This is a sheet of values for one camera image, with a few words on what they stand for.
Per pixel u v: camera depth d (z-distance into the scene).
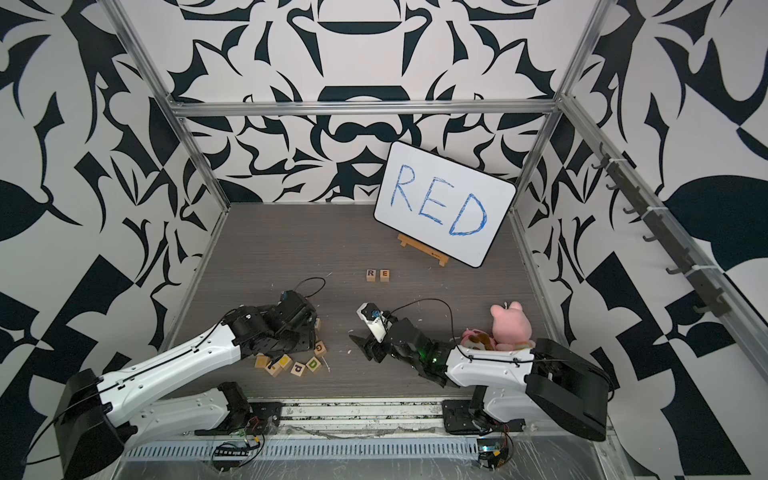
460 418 0.74
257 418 0.73
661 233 0.55
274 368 0.79
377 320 0.67
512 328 0.85
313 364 0.81
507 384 0.47
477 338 0.81
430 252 1.01
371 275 0.97
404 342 0.60
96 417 0.39
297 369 0.79
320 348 0.82
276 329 0.58
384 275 0.98
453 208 0.92
